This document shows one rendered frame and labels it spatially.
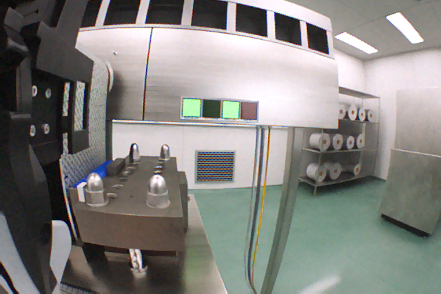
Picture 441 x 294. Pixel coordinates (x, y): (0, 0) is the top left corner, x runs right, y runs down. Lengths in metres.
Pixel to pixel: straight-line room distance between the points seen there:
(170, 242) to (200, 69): 0.49
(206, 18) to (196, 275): 0.76
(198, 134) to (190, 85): 2.38
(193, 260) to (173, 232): 0.12
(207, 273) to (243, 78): 0.55
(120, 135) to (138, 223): 2.80
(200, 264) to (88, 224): 0.20
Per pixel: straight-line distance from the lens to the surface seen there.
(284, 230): 1.09
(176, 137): 2.95
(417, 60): 4.67
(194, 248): 0.42
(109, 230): 0.30
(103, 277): 0.37
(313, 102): 0.79
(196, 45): 0.65
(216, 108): 0.61
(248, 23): 0.82
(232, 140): 3.09
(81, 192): 0.32
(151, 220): 0.27
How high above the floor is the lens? 1.16
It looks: 3 degrees down
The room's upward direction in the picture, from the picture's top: 3 degrees clockwise
